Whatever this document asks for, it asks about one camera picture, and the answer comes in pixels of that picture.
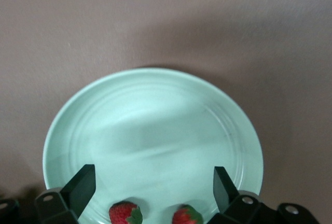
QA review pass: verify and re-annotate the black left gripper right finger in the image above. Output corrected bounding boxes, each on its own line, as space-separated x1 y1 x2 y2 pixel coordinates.
211 166 319 224

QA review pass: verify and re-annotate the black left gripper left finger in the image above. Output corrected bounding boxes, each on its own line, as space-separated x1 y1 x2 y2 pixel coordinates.
0 164 96 224

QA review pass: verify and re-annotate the red strawberry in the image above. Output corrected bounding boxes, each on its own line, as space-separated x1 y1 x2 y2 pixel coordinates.
172 204 204 224
108 201 144 224

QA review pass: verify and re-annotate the light green round plate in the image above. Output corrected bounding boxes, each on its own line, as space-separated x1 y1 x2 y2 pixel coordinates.
42 67 265 224

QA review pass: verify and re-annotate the brown table cover mat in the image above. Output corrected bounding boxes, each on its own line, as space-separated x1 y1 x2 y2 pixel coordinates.
0 0 332 224

